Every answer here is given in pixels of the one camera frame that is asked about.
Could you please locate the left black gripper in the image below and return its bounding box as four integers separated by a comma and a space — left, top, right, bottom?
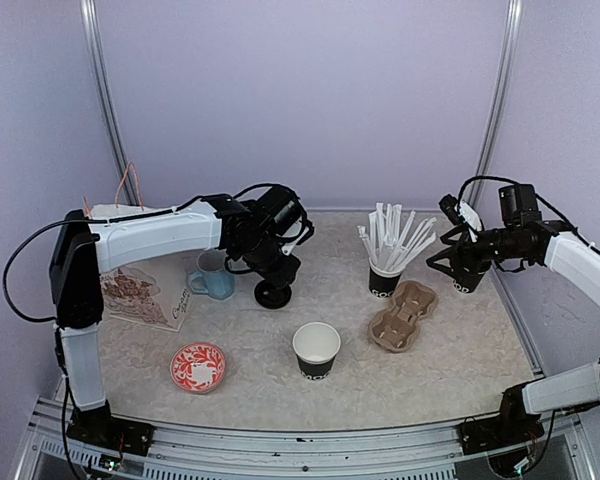
238, 234, 303, 291

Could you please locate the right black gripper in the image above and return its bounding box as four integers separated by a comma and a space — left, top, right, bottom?
427, 223, 528, 280

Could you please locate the black paper coffee cup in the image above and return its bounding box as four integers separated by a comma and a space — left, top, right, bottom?
453, 272, 483, 294

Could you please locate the black plastic cup lid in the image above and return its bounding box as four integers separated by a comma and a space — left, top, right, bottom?
453, 263, 485, 282

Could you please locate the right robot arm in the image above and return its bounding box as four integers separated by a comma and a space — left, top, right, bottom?
426, 181, 600, 444

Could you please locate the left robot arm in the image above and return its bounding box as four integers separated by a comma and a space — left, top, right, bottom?
49, 183, 314, 445

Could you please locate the light blue mug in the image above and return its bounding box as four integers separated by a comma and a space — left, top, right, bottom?
187, 250, 235, 301

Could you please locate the white wrapped straws bundle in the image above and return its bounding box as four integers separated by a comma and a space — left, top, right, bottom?
357, 203, 437, 277

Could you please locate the black cup holding straws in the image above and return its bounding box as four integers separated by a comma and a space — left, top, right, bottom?
368, 263, 403, 298

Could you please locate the brown pulp cup carrier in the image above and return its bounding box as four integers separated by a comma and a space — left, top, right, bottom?
367, 281, 439, 353

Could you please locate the cream bear paper bag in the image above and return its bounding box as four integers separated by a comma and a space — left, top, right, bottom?
84, 162, 196, 334

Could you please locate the red patterned bowl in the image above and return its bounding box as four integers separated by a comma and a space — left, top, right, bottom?
169, 342, 227, 394

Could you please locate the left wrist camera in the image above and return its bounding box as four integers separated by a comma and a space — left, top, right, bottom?
280, 219, 315, 256

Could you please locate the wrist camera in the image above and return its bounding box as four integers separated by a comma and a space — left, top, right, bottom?
280, 219, 315, 256
439, 194, 484, 242

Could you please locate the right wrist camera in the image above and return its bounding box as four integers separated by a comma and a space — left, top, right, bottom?
439, 194, 484, 242

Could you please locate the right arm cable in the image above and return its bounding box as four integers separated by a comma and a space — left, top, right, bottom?
457, 174, 596, 251

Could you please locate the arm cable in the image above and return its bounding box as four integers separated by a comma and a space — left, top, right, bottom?
1, 219, 66, 324
457, 174, 596, 251

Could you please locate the right aluminium post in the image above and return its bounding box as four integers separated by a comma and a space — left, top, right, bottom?
475, 0, 523, 176

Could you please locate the aluminium post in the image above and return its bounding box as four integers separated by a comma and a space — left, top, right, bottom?
80, 0, 129, 180
475, 0, 523, 176

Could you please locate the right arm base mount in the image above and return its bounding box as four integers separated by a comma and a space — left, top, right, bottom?
457, 383, 544, 455

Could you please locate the aluminium front rail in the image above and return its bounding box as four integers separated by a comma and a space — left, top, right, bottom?
14, 409, 600, 480

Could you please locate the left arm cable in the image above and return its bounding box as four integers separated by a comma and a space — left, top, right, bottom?
1, 219, 66, 324

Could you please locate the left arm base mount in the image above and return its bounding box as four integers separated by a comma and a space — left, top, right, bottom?
67, 401, 154, 457

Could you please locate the left aluminium post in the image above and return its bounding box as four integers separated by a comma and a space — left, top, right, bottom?
80, 0, 129, 180

